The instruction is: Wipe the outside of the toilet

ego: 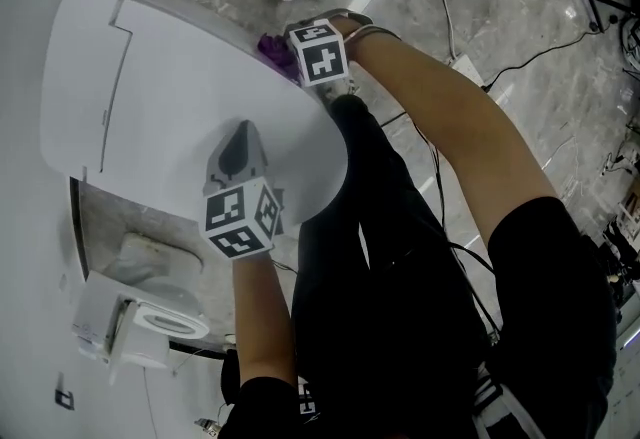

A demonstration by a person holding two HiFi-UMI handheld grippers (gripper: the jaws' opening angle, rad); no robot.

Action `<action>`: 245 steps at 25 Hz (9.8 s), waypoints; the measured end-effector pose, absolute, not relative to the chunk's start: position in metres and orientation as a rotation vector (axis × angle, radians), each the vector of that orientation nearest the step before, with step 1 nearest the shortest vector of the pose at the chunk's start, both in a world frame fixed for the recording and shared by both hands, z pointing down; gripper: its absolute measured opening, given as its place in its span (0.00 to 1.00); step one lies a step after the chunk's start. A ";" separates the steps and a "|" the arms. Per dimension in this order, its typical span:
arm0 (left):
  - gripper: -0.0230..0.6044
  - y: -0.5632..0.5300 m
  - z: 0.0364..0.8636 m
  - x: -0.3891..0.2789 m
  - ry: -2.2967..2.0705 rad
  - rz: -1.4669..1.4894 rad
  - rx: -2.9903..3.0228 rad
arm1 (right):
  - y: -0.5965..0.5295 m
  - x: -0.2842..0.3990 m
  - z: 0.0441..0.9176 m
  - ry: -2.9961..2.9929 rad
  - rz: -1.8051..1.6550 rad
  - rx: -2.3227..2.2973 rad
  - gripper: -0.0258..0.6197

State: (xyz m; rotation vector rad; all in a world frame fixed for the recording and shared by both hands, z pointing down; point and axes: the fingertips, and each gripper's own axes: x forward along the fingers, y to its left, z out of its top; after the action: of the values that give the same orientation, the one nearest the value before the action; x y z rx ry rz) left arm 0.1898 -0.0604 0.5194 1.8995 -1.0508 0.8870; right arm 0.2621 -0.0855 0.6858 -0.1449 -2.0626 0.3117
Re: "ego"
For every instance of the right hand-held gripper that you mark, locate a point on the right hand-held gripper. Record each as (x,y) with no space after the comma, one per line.
(320,57)

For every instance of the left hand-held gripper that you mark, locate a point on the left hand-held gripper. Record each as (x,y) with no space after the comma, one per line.
(235,217)

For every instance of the purple cleaning cloth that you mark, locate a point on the purple cleaning cloth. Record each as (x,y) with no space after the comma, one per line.
(272,51)

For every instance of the person's left forearm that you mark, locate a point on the person's left forearm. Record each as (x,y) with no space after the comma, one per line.
(260,317)

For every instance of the person's right forearm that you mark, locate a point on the person's right forearm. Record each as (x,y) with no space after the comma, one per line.
(450,92)

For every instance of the small white toilet open lid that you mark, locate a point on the small white toilet open lid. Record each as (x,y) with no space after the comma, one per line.
(150,327)

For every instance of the white ceramic basin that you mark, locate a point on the white ceramic basin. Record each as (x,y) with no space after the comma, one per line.
(150,257)

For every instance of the white power strip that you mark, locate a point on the white power strip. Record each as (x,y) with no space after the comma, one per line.
(468,68)

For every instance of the person's black clothing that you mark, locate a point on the person's black clothing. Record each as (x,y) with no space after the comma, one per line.
(400,302)

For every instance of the printed tag on clothing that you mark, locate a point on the printed tag on clothing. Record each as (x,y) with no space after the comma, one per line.
(305,399)

